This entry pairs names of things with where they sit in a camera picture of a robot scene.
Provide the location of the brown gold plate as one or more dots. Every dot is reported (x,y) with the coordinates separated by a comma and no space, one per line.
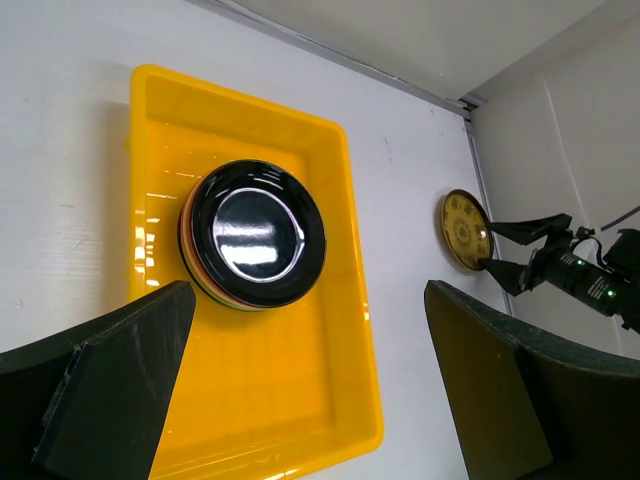
(464,225)

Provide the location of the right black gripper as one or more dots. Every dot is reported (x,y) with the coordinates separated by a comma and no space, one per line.
(610,287)

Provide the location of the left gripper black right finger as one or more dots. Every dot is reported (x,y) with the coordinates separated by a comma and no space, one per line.
(528,404)

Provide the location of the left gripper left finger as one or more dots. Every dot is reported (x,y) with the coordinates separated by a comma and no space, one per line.
(90,402)

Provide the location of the orange plate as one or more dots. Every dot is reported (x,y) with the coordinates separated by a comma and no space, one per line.
(195,266)

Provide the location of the black plate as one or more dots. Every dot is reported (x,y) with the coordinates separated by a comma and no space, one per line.
(258,233)

